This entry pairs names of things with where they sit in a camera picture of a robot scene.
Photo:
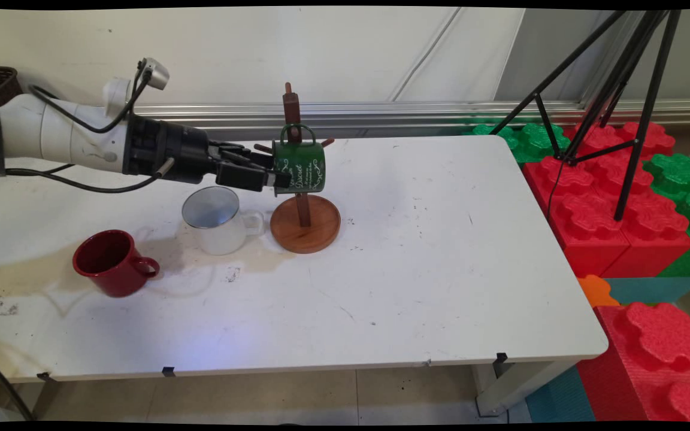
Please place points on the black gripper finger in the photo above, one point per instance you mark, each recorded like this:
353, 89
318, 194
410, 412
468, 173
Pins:
249, 176
243, 152

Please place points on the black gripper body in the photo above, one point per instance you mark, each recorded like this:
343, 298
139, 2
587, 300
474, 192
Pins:
168, 149

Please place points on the green printed enamel mug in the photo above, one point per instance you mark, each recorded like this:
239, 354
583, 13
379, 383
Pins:
302, 167

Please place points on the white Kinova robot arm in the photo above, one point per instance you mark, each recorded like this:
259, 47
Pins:
51, 131

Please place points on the white enamel mug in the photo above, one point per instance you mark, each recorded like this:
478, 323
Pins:
219, 230

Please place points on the brown wooden mug tree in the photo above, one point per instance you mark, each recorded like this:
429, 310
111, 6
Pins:
306, 230

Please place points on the red ceramic mug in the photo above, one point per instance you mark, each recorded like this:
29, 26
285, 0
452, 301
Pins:
114, 269

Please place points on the black table edge clip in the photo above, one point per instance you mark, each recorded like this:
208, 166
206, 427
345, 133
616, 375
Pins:
46, 377
169, 372
501, 358

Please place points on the green foam block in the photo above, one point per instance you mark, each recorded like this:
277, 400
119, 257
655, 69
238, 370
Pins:
530, 140
683, 179

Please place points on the white table leg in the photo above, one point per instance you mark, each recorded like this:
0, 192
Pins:
516, 383

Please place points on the red foam block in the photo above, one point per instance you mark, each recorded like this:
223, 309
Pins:
656, 365
590, 236
656, 233

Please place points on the orange foam piece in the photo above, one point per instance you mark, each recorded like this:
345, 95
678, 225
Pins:
595, 291

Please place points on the teal foam block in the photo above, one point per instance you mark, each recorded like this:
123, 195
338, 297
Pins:
560, 398

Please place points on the black tripod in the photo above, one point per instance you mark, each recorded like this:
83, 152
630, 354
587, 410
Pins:
635, 90

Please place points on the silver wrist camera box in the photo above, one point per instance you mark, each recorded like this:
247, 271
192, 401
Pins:
156, 73

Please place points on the aluminium rail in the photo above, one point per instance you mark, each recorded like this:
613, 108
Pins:
411, 115

